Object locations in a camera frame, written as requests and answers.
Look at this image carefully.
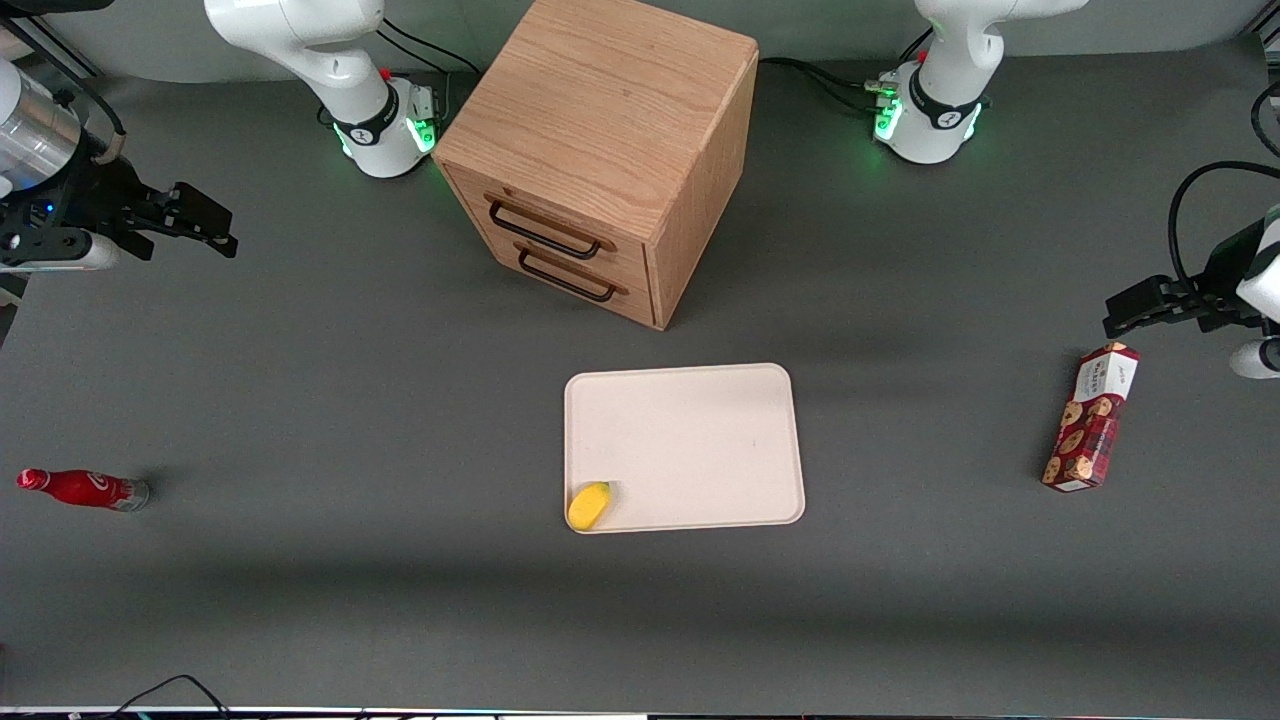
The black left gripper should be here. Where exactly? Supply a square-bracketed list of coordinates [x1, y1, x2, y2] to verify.
[1103, 220, 1269, 339]

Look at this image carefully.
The black short curved cable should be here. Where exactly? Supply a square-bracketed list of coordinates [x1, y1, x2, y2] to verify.
[1250, 82, 1280, 159]

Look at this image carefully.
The black looped gripper cable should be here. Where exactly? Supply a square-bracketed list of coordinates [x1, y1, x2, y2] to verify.
[1168, 160, 1280, 293]

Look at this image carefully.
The aluminium frame rail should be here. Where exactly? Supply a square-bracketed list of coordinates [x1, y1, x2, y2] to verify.
[0, 14, 103, 81]

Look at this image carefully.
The black arm base cable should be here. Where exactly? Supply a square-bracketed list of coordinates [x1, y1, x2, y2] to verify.
[376, 18, 483, 77]
[758, 28, 936, 113]

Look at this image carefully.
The black long drawer handle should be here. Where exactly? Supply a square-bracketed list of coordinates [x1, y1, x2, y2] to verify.
[487, 199, 604, 262]

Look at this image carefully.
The beige rectangular tray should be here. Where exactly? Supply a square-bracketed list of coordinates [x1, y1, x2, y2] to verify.
[564, 363, 807, 536]

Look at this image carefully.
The red coke bottle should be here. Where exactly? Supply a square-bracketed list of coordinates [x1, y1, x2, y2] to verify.
[16, 467, 151, 513]

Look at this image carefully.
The red cookie box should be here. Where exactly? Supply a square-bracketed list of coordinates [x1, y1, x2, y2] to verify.
[1041, 341, 1142, 494]

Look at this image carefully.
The wooden two-drawer cabinet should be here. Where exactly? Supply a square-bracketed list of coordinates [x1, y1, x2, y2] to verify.
[432, 0, 760, 332]

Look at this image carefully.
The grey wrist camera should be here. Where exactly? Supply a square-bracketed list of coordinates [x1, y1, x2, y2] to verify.
[1229, 338, 1280, 380]
[14, 233, 122, 273]

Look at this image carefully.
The black left arm base cable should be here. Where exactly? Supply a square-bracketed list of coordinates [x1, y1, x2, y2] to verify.
[758, 28, 936, 113]

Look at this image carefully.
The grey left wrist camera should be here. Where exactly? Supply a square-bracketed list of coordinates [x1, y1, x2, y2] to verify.
[1229, 338, 1280, 380]

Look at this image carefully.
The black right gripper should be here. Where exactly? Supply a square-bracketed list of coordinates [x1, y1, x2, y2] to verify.
[0, 150, 240, 267]

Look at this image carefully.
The yellow toy mango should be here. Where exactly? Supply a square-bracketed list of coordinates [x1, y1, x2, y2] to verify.
[567, 481, 613, 532]

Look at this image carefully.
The black table edge cable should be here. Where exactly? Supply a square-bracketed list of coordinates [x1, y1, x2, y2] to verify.
[68, 674, 233, 720]

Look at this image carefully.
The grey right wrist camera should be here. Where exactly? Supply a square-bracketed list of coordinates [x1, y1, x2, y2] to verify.
[14, 233, 122, 273]

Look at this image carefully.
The black right arm base cable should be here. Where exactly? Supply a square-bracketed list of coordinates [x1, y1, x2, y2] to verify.
[376, 18, 483, 77]

